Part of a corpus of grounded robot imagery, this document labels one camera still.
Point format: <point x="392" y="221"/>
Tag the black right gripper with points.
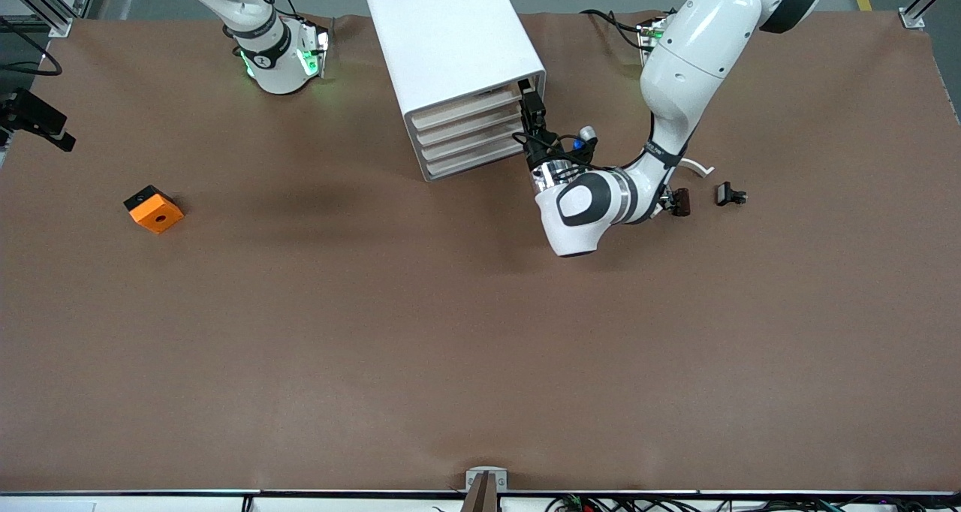
<point x="25" y="110"/>

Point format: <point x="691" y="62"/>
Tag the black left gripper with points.
<point x="537" y="149"/>

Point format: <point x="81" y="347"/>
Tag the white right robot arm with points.
<point x="270" y="61"/>

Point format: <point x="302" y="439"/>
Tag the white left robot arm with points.
<point x="691" y="69"/>

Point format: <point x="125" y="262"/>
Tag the orange and black button box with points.
<point x="156" y="213"/>

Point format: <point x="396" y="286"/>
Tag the white curved plastic part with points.
<point x="698" y="168"/>

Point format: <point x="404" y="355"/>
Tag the small dark brown component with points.
<point x="682" y="201"/>

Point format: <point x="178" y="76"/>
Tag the small black clip component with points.
<point x="727" y="194"/>

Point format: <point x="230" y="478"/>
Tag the brown table cover sheet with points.
<point x="450" y="347"/>

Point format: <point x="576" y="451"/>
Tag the aluminium frame post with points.
<point x="37" y="1"/>
<point x="927" y="5"/>

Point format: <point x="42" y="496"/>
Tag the grey metal table bracket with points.
<point x="486" y="473"/>

